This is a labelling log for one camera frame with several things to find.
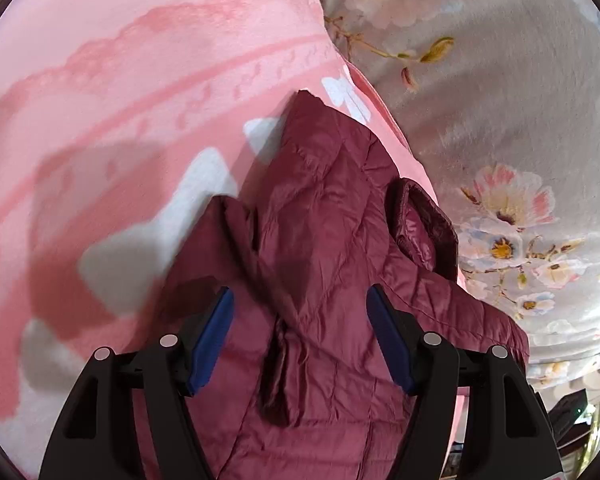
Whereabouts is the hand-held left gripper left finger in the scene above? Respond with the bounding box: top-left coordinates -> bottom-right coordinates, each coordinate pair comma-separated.
39,286 -> 235,480

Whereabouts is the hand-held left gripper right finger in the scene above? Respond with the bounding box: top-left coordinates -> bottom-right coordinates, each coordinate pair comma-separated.
366,283 -> 567,480

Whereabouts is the maroon puffer jacket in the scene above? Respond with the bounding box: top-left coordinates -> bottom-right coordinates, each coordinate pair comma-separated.
132,89 -> 531,480

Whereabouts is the gold metal pole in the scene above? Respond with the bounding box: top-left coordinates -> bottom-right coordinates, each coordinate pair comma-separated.
575,400 -> 600,480

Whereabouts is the pink printed blanket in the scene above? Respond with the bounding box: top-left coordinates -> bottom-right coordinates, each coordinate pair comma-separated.
0,0 -> 470,480

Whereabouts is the grey floral blanket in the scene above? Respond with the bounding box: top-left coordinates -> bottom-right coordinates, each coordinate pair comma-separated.
300,0 -> 600,403

